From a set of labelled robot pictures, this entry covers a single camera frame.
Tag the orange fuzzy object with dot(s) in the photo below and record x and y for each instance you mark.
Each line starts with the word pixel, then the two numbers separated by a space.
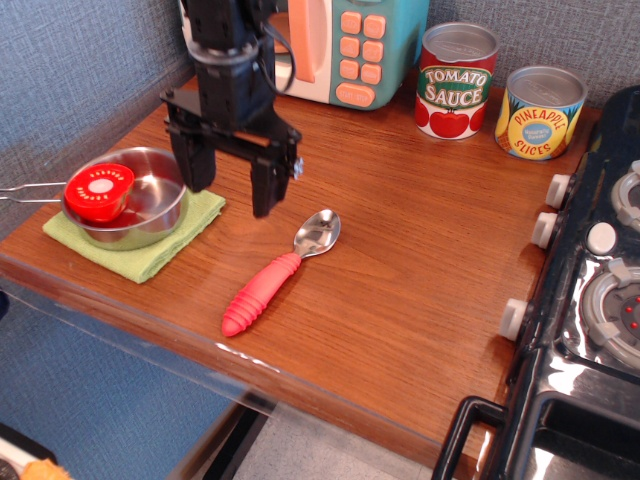
pixel 44 470

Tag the pineapple slices can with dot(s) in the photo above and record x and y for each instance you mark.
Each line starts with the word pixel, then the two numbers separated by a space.
pixel 539 112

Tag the green folded cloth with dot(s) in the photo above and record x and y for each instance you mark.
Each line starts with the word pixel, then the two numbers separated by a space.
pixel 140 265

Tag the red toy tomato half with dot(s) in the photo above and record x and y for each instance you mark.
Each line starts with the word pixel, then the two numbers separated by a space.
pixel 99 192

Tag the steel saucepan with wire handle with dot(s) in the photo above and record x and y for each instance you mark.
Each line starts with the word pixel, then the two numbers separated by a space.
pixel 156 205

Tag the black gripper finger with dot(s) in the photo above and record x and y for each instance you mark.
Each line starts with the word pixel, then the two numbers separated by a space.
pixel 196 160
pixel 270 175

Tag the teal toy microwave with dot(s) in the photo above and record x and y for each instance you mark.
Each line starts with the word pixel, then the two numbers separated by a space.
pixel 352 54

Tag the tomato sauce can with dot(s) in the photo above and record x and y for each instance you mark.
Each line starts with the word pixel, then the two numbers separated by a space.
pixel 455 75

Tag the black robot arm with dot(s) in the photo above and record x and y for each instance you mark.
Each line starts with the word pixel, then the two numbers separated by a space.
pixel 232 46

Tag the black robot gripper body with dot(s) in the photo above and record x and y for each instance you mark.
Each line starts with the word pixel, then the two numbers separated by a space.
pixel 232 108

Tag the black toy stove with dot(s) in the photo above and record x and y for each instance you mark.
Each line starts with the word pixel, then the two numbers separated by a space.
pixel 572 406

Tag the red handled metal spoon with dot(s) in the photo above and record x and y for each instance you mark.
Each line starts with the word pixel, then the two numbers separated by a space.
pixel 317 235

